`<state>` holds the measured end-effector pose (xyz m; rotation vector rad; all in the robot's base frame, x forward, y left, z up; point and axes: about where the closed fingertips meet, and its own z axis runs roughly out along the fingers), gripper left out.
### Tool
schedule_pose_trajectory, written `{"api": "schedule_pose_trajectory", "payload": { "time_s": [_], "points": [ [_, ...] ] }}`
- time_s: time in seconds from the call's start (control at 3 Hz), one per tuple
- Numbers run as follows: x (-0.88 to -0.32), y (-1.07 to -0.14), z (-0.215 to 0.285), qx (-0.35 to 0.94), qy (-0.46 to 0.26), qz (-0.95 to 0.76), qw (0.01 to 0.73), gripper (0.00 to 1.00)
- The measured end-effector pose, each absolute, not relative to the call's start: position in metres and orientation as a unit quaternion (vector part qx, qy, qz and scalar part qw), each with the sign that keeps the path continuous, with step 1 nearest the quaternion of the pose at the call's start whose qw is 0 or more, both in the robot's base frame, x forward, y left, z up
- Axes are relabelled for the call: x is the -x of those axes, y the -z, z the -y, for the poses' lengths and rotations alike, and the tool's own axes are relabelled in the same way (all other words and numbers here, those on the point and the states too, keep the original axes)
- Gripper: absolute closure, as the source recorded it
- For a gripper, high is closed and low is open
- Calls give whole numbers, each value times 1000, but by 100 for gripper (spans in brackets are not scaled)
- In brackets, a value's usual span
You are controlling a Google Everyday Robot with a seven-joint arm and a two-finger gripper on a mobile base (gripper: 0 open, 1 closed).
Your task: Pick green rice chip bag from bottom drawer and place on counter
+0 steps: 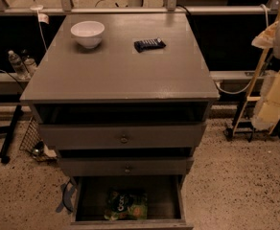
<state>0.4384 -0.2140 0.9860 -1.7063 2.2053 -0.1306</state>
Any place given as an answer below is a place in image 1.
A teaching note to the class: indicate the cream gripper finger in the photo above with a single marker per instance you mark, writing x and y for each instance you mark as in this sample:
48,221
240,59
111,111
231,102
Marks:
266,113
265,39

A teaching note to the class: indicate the green rice chip bag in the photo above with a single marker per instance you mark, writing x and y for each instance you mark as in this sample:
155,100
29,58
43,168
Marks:
126,205

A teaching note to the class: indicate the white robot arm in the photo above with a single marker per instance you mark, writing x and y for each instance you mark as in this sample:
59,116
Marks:
276,45

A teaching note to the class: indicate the grey open bottom drawer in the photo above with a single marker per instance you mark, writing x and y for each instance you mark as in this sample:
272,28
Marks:
165,210

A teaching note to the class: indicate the grey top drawer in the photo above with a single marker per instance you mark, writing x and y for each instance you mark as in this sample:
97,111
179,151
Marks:
75,137

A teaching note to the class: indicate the grey middle drawer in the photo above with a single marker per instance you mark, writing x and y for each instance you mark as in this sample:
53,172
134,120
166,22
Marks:
126,166

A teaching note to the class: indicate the grey drawer cabinet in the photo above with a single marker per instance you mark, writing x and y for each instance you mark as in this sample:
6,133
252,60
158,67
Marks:
115,86

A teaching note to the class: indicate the dark blue snack bar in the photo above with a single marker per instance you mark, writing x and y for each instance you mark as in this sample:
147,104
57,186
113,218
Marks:
149,44

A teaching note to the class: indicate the white bowl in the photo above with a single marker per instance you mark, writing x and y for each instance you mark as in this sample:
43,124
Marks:
88,33

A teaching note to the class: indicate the clear plastic water bottle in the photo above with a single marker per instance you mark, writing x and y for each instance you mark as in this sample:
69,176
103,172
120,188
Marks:
18,65

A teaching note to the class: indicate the black tripod leg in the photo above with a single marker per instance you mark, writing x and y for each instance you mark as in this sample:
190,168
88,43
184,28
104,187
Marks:
5,159

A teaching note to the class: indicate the yellow wooden ladder frame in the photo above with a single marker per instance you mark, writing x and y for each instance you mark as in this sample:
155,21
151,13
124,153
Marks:
242,119

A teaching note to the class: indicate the black wire basket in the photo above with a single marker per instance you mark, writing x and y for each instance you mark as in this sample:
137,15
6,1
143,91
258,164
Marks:
33,144

